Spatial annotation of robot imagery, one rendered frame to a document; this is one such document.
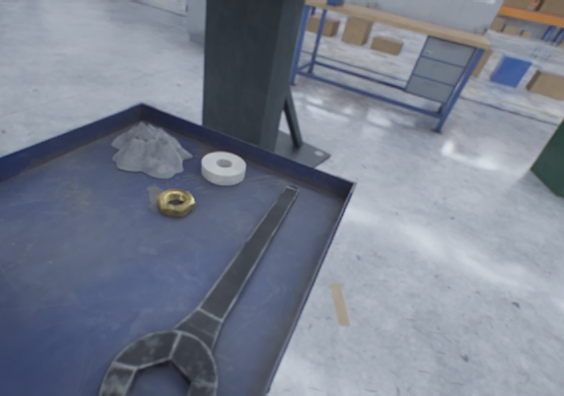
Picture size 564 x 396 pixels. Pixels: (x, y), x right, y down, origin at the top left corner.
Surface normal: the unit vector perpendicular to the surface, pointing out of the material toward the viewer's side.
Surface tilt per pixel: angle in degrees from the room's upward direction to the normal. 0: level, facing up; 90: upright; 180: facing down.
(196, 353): 0
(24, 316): 0
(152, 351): 0
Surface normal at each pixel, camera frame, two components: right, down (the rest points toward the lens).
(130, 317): 0.16, -0.76
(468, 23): -0.44, 0.51
